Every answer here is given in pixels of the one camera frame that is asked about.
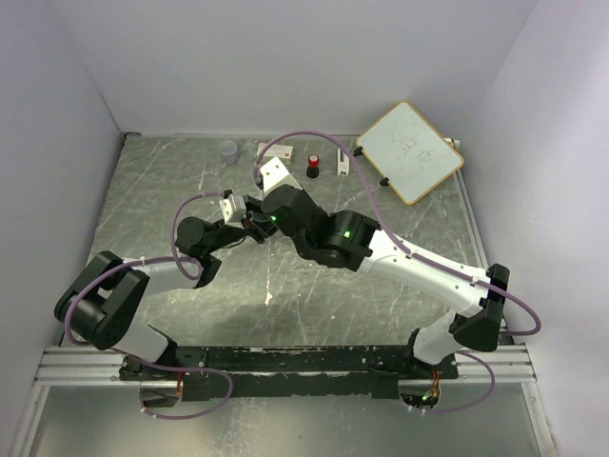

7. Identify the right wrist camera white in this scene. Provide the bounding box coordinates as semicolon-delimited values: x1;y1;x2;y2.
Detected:
260;157;302;194

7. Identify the clear plastic cup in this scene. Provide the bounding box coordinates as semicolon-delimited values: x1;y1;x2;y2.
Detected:
219;139;239;166

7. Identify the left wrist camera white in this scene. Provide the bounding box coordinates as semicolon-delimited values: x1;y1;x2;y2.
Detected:
219;194;247;226

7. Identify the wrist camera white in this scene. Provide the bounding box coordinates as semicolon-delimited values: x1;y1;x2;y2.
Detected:
219;194;247;226
260;157;302;194

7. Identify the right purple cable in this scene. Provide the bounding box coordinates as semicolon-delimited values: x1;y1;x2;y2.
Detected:
252;129;542;416

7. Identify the aluminium rail frame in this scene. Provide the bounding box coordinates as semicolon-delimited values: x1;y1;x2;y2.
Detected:
34;190;535;387

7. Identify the red black stamp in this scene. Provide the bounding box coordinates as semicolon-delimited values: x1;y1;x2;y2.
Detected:
306;154;320;179

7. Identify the white green cardboard box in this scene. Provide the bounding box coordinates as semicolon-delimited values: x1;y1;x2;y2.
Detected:
261;144;293;164

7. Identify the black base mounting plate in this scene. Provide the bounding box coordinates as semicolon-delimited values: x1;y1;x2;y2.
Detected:
119;345;458;402

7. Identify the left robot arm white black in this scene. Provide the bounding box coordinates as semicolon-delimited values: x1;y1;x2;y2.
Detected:
54;191;277;380

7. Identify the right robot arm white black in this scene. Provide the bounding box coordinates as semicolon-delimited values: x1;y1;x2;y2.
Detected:
262;185;509;379

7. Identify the small whiteboard yellow frame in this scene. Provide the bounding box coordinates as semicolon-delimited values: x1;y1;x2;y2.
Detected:
356;101;464;206

